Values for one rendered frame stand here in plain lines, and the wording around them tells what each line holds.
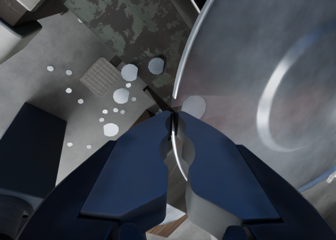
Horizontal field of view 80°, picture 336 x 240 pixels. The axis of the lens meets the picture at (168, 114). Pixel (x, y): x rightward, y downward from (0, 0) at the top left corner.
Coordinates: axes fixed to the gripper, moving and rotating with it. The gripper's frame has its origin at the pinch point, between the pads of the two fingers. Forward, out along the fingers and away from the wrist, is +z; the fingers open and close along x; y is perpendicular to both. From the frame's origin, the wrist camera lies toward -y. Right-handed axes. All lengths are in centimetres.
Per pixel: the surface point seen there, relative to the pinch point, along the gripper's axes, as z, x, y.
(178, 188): 1.8, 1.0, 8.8
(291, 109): 4.3, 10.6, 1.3
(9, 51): 12.0, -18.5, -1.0
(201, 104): 2.0, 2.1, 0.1
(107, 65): 60, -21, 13
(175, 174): 1.7, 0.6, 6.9
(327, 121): 6.1, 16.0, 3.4
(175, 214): 49, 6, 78
